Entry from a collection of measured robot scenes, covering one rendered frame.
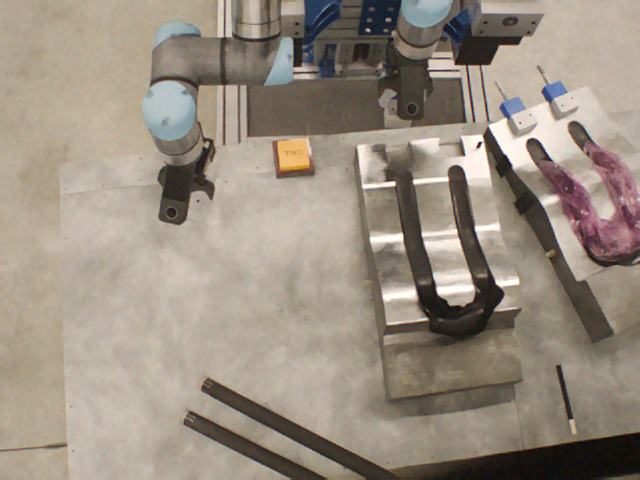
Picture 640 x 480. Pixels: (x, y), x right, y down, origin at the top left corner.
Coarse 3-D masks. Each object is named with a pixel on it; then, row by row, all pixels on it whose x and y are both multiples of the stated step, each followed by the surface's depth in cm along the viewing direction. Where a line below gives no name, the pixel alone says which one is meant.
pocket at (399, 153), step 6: (402, 144) 152; (408, 144) 151; (390, 150) 153; (396, 150) 153; (402, 150) 153; (408, 150) 153; (390, 156) 152; (396, 156) 152; (402, 156) 152; (408, 156) 152; (390, 162) 152; (396, 162) 152; (402, 162) 152
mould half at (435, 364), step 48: (384, 144) 150; (432, 144) 150; (384, 192) 147; (432, 192) 148; (480, 192) 148; (384, 240) 145; (432, 240) 145; (480, 240) 145; (384, 288) 137; (384, 336) 141; (432, 336) 142; (480, 336) 142; (432, 384) 139; (480, 384) 140
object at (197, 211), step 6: (192, 192) 140; (192, 198) 138; (198, 198) 139; (192, 204) 138; (198, 204) 138; (192, 210) 138; (198, 210) 138; (204, 210) 141; (192, 216) 141; (198, 216) 140; (204, 216) 143
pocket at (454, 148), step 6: (438, 144) 152; (444, 144) 153; (450, 144) 153; (456, 144) 153; (462, 144) 152; (444, 150) 153; (450, 150) 153; (456, 150) 153; (462, 150) 152; (444, 156) 153; (450, 156) 153; (456, 156) 153; (462, 156) 153
